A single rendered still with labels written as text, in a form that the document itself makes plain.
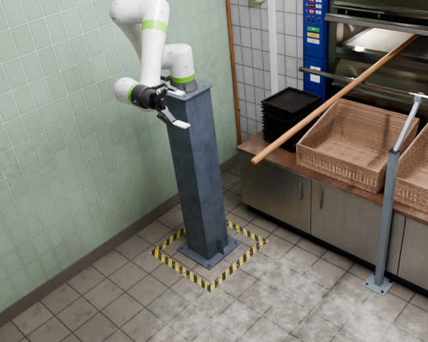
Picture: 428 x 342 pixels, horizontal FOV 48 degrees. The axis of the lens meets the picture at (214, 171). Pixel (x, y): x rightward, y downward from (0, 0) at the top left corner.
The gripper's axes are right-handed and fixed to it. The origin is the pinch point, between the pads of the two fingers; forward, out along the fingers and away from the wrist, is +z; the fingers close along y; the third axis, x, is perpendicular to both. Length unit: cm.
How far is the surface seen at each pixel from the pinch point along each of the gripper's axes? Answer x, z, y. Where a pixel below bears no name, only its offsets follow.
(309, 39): -151, -45, 28
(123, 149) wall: -42, -118, 80
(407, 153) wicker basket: -127, 37, 73
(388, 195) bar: -94, 43, 79
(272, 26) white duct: -153, -75, 24
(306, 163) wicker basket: -105, -15, 87
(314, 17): -151, -41, 14
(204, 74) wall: -124, -117, 57
